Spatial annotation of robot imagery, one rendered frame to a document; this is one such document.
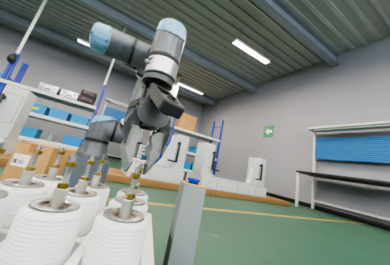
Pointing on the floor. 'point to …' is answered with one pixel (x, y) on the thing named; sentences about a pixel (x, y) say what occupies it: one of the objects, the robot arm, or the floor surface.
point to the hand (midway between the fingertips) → (137, 166)
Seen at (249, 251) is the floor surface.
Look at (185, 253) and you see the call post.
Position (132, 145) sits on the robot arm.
